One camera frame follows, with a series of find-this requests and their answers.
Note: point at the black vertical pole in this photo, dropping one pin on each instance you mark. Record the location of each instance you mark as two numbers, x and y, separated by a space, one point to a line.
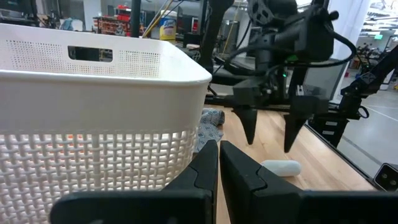
136 18

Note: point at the black box white labels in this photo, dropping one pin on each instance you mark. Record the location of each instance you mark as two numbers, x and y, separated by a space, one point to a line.
323 128

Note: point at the white plastic woven basket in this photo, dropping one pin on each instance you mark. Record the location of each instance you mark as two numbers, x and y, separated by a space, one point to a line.
93 99

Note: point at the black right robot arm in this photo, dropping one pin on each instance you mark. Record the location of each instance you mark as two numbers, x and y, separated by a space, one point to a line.
264 12

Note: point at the grey side desk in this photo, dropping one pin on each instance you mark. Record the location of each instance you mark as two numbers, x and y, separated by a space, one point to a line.
323 81

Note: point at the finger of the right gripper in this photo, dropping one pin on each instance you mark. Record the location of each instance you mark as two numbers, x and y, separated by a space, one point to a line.
248 118
295 124

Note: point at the green sign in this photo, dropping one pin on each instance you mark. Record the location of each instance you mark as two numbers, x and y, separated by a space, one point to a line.
378 37

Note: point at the white plastic tube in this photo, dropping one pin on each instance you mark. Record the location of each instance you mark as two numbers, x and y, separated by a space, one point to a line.
283 168

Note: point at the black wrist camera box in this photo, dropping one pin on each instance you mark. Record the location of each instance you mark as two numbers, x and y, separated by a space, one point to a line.
311 37

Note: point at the red storage rack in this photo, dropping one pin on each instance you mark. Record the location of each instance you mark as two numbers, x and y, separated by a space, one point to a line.
109 26

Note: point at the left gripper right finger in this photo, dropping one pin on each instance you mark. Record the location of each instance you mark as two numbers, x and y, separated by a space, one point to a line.
245 189

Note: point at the black monitor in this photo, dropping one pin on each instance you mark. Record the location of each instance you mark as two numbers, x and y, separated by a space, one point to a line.
15 9

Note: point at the yellow wipes canister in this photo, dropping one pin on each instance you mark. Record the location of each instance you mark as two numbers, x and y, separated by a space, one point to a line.
168 29

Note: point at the grey patterned cloth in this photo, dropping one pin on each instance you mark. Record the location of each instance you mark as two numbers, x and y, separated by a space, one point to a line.
208 127

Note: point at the black white socket box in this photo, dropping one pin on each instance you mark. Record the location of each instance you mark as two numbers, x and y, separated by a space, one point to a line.
387 177

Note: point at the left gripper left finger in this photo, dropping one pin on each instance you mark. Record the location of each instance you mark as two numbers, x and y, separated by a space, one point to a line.
199 186

